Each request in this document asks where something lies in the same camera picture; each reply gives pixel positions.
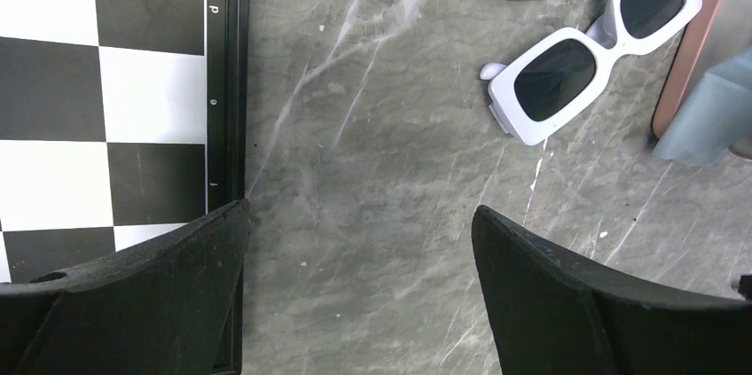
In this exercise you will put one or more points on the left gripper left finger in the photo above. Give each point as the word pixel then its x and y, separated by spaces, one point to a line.
pixel 169 305

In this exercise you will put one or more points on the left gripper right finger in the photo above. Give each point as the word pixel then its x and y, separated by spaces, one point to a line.
pixel 554 311

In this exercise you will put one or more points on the blue cleaning cloth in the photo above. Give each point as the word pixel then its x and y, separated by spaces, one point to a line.
pixel 713 118

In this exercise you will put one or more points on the pink glasses case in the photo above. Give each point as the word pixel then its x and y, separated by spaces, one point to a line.
pixel 720 31

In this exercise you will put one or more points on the black white chessboard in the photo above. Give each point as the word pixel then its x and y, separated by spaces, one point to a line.
pixel 121 120

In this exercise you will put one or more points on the white frame sunglasses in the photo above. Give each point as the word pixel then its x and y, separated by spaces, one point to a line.
pixel 556 79

